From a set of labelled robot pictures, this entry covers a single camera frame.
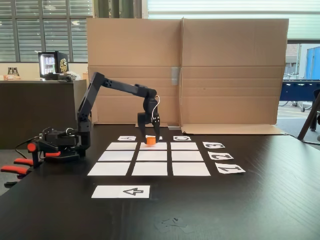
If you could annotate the brown cardboard panel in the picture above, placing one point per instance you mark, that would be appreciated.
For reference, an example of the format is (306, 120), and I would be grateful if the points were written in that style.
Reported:
(232, 50)
(132, 50)

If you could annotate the black clamp with red parts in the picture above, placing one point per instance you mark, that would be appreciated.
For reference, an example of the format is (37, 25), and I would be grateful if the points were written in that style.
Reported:
(37, 157)

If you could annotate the paper label letter C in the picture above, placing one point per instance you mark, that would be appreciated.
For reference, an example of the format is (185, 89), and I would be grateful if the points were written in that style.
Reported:
(182, 138)

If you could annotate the blue container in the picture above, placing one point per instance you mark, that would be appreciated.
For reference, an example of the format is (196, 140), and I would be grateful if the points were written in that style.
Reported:
(313, 62)

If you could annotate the paper label number 1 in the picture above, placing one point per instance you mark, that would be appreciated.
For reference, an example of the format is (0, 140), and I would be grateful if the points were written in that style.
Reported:
(230, 168)

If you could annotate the white arrow paper sheet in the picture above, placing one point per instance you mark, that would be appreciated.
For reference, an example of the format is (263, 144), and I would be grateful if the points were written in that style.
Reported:
(135, 192)

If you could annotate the paper label number 2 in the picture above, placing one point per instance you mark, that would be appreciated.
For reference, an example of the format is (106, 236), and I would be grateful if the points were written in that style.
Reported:
(220, 155)

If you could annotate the white paper grid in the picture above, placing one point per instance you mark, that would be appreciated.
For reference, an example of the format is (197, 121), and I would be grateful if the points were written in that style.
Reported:
(152, 160)

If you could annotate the dark tripod leg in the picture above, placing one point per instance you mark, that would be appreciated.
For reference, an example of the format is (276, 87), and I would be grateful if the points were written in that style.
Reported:
(308, 120)

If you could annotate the paper label letter A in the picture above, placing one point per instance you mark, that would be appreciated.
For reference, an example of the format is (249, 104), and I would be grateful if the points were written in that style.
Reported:
(127, 138)

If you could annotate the grey tape strip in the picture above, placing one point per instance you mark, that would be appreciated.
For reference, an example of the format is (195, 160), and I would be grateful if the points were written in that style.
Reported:
(175, 75)
(173, 127)

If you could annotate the black mini fridge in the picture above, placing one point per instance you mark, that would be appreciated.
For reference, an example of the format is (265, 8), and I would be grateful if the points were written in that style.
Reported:
(61, 66)

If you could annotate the paper label number 3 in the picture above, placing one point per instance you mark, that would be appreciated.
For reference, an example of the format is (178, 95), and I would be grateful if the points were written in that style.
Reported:
(213, 145)

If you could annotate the clear tape patch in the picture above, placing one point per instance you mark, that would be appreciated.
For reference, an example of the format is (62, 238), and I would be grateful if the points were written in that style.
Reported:
(172, 223)

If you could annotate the orange black spring clamp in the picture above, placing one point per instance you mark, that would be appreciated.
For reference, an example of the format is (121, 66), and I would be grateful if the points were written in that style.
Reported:
(20, 171)

